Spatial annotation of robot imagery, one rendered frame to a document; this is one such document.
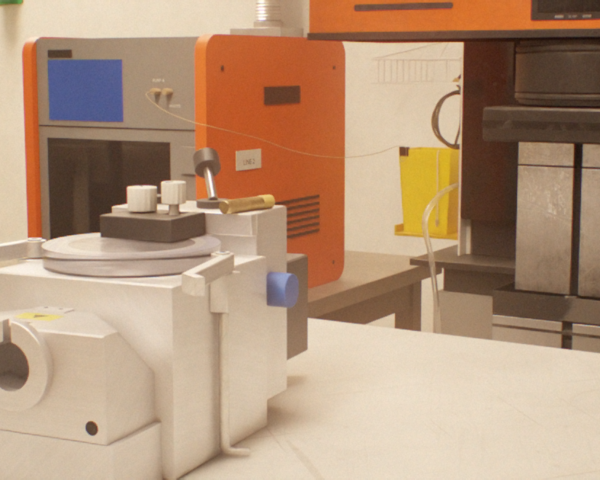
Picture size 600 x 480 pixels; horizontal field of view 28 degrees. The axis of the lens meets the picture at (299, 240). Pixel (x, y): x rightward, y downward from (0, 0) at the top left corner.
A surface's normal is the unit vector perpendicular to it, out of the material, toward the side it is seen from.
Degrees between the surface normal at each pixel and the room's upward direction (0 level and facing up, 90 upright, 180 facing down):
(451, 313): 90
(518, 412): 0
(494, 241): 90
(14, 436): 90
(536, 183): 90
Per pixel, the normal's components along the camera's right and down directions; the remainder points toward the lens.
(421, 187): -0.55, 0.17
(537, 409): 0.00, -0.99
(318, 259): 0.86, 0.07
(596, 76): -0.26, 0.14
